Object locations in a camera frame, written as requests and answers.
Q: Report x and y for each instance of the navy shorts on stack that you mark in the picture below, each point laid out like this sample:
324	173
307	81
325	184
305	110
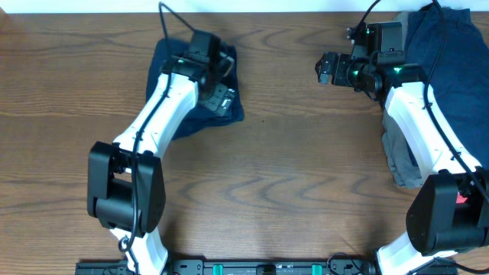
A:
460	79

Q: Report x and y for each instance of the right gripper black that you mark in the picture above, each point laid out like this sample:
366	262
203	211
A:
342	62

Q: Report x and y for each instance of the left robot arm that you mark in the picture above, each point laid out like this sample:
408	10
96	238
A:
126	190

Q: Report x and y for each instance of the grey garment in stack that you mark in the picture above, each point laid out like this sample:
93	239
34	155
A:
400	159

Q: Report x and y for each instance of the navy blue shorts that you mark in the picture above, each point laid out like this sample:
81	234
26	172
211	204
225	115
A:
200	117

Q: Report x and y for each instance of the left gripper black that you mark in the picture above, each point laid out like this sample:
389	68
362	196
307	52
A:
220	104

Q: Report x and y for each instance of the red garment in stack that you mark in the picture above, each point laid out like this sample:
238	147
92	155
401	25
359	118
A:
461	199

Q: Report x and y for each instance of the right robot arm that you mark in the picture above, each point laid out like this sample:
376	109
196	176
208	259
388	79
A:
450	213

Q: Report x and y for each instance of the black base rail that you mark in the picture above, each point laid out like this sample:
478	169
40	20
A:
199	267

